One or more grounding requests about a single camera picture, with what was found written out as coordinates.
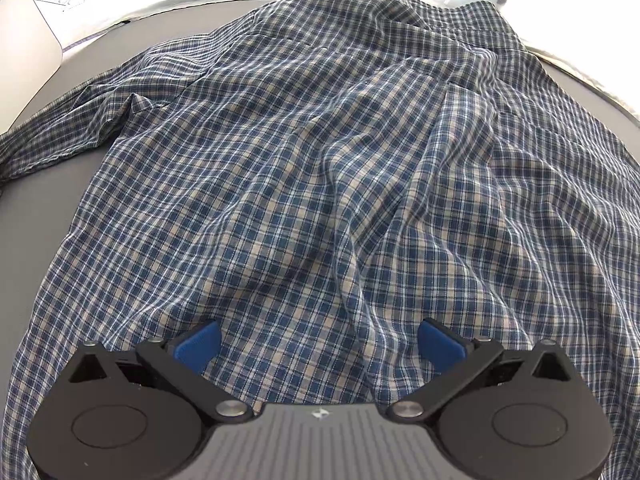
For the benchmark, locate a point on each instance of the white rounded board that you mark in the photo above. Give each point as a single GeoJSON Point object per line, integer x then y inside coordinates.
{"type": "Point", "coordinates": [20, 70]}

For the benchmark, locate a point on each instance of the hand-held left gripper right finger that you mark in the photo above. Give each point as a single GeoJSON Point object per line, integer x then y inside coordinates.
{"type": "Point", "coordinates": [440, 346]}

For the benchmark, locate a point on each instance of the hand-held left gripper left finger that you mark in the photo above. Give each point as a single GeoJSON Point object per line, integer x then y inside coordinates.
{"type": "Point", "coordinates": [197, 347]}

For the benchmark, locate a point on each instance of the blue checked shirt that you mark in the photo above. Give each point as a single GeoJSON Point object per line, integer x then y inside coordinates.
{"type": "Point", "coordinates": [310, 170]}

